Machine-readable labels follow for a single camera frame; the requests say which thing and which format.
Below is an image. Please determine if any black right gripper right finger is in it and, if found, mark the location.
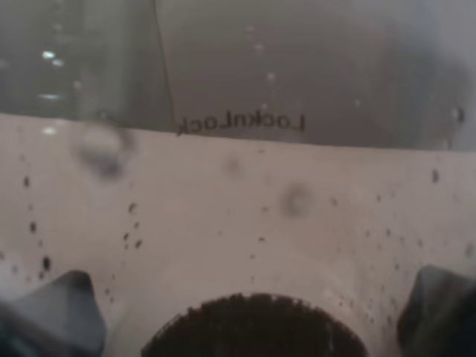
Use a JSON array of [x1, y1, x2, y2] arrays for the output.
[[396, 265, 475, 356]]

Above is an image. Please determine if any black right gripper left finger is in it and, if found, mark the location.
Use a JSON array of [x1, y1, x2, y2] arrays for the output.
[[1, 271, 108, 356]]

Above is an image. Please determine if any brown translucent plastic bottle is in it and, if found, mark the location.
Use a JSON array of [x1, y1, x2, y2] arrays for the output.
[[1, 1, 475, 356]]

